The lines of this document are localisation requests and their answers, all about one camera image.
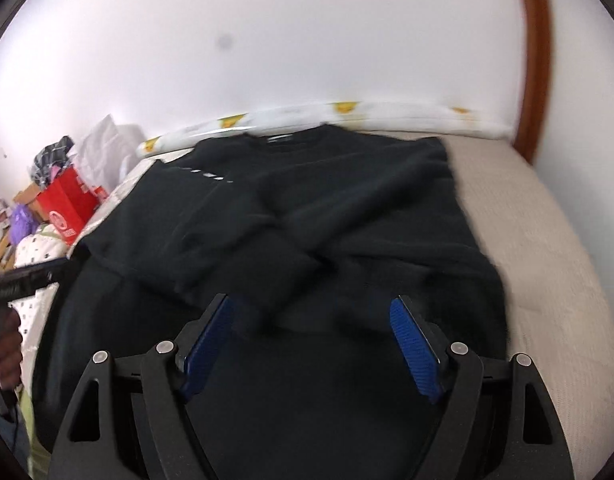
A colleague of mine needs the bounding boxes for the black sweatshirt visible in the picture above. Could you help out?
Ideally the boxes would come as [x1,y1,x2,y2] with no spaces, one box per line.
[32,126,508,479]

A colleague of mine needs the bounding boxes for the person's left hand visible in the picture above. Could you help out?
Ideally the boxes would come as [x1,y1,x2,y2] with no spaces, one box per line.
[0,309,22,391]

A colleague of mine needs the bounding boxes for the purple plastic bag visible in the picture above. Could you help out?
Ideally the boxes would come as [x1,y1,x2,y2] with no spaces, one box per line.
[10,204,40,246]

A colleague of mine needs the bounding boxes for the red paper shopping bag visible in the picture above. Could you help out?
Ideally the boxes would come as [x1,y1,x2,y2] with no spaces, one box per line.
[38,166,108,245]

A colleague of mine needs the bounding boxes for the striped quilted mattress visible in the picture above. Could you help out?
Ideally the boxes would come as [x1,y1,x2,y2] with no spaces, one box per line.
[71,129,614,480]

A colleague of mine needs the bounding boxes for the plaid grey cloth in bag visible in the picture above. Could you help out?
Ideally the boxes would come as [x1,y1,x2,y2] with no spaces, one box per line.
[30,136,75,190]

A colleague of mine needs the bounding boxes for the blue jeans legs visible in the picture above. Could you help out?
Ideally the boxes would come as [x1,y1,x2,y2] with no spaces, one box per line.
[0,405,30,474]

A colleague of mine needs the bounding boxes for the white Uniqlo plastic bag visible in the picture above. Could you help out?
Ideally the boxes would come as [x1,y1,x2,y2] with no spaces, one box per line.
[68,115,145,200]

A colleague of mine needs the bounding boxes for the green bed sheet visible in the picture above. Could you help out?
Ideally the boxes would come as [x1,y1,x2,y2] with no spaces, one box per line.
[18,388,51,480]

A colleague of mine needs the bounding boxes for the rolled duck pattern mat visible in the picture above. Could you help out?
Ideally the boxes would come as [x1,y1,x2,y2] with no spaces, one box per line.
[136,101,514,158]

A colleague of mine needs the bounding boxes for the brown wooden door frame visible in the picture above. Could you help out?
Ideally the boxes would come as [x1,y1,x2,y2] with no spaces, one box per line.
[513,0,552,165]

